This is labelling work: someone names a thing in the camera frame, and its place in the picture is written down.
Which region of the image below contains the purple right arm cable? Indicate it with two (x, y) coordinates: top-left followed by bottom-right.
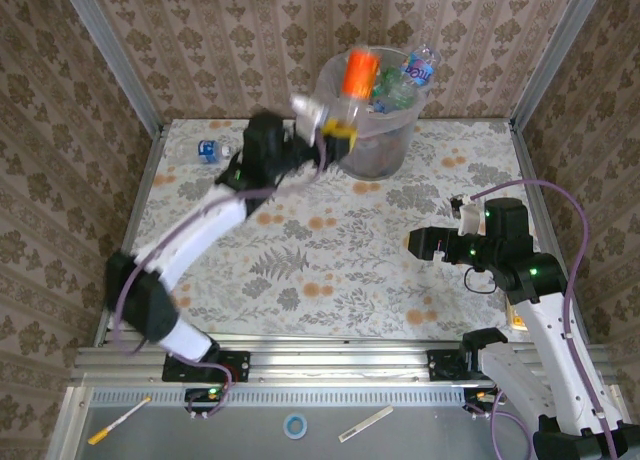
(469, 179), (619, 460)

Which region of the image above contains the green plastic bottle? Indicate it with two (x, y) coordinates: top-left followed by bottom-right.
(372, 67), (416, 114)

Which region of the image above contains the grey metal mesh bin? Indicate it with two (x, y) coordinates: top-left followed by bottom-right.
(315, 47), (432, 180)

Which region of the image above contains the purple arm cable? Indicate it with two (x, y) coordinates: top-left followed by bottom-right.
(469, 179), (619, 460)
(109, 139), (331, 421)

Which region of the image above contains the thin black cable loop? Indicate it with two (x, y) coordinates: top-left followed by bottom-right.
(463, 267), (499, 295)

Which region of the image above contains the small blue label bottle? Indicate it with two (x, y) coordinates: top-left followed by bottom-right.
(177, 138), (234, 166)

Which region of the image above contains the pink translucent bin liner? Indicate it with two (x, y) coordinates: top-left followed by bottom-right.
(315, 47), (432, 136)

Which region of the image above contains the crushed blue label bottle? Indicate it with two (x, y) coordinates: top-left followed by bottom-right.
(399, 43), (442, 89)

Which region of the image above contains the aluminium frame post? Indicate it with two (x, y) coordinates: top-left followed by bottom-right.
(57, 0), (166, 134)
(509, 0), (609, 131)

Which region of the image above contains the yellow white handheld device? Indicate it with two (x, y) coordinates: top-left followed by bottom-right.
(505, 299), (526, 331)

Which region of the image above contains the white pen with yellow cap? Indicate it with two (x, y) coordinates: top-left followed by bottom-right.
(87, 396), (153, 446)

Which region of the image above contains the black controller board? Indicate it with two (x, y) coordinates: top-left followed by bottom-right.
(462, 387), (502, 406)
(183, 385), (227, 405)

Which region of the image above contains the white flat stick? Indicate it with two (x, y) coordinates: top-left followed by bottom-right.
(338, 404), (395, 444)

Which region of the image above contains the grey slotted cable duct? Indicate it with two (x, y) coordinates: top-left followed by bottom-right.
(89, 387), (471, 407)

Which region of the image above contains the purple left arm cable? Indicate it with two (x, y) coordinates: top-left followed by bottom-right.
(109, 139), (331, 421)

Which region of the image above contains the aluminium front rail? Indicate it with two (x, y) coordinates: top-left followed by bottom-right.
(72, 332), (619, 386)

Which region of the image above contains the blue tape roll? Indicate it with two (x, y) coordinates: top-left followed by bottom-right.
(283, 413), (309, 440)

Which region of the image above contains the orange label plastic bottle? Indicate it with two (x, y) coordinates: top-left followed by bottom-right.
(329, 47), (385, 131)

